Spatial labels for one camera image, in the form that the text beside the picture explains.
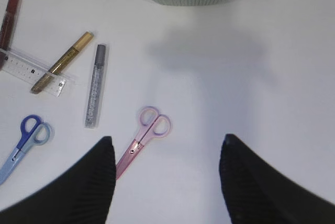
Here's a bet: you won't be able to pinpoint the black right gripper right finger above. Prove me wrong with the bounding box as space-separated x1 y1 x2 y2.
219 134 334 223

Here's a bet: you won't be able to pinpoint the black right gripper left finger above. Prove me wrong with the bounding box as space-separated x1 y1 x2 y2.
1 136 116 223

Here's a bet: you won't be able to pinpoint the pink scissors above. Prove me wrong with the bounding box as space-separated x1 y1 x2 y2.
116 106 172 180

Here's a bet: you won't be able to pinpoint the silver glitter pen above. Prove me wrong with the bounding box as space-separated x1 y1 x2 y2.
84 44 107 129

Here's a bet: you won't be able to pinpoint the clear plastic ruler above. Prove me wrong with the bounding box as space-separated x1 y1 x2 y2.
1 49 74 97

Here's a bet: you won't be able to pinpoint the gold marker pen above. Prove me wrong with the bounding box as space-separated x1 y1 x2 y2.
30 31 94 94

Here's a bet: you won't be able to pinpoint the red glitter pen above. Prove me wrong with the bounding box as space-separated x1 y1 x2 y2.
0 0 21 72

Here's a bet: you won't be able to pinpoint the blue scissors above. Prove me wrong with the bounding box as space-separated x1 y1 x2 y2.
1 115 51 185

